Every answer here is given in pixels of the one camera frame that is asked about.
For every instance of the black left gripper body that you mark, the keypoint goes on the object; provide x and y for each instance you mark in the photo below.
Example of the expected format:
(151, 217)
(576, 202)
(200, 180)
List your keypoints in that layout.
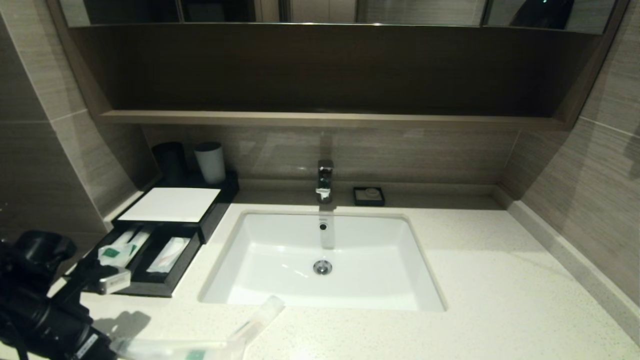
(55, 325)

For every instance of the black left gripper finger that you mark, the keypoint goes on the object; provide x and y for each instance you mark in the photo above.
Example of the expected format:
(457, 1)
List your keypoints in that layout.
(107, 351)

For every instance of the clear toothbrush packet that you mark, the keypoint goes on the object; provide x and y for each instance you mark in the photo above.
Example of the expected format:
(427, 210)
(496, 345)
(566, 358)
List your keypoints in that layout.
(165, 349)

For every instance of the white green sachet packet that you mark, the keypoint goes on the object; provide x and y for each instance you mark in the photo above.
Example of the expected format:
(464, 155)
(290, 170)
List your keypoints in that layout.
(116, 254)

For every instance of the black cup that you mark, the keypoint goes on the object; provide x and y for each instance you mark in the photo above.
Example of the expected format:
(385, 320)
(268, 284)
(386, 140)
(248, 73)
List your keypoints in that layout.
(170, 162)

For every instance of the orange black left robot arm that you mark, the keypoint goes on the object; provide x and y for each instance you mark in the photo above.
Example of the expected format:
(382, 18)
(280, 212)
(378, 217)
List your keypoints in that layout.
(42, 247)

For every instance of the white board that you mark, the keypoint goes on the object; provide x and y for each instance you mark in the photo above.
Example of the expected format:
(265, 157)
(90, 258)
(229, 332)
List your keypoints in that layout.
(170, 205)

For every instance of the black amenity drawer box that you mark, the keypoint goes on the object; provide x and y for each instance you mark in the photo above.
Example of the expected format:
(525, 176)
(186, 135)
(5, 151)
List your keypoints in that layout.
(220, 205)

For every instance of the white flat packet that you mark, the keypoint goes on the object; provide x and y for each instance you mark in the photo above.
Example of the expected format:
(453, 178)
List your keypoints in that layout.
(170, 255)

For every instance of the white long packet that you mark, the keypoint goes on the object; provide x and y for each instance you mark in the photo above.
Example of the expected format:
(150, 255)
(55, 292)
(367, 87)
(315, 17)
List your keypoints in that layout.
(140, 237)

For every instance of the clear long tube packet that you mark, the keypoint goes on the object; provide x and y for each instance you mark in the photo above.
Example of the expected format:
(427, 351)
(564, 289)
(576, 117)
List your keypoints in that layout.
(265, 312)

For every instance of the white ceramic sink basin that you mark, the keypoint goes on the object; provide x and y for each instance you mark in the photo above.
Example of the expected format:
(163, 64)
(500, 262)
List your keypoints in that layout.
(280, 250)

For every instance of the light grey cup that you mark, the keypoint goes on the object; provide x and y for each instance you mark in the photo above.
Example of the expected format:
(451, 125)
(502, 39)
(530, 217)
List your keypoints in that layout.
(212, 166)

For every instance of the chrome sink drain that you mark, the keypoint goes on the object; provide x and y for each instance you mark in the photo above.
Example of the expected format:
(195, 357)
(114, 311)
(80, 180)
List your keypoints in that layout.
(322, 267)

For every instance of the chrome faucet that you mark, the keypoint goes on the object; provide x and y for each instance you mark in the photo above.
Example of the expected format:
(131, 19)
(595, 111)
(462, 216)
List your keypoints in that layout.
(325, 177)

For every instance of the black soap dish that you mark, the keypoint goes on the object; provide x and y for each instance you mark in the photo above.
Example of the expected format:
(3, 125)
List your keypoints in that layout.
(357, 202)

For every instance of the round pale soap bar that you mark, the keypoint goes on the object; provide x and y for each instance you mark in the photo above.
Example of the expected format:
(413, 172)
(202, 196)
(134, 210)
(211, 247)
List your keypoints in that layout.
(371, 192)

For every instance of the brown wooden shelf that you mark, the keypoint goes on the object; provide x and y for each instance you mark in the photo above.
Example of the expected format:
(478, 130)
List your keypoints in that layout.
(325, 120)

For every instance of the mirror cabinet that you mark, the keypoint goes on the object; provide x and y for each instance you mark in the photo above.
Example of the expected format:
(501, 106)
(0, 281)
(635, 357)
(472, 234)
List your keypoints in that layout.
(420, 12)

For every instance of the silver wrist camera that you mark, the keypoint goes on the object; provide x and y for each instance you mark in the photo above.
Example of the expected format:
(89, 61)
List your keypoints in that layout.
(114, 281)

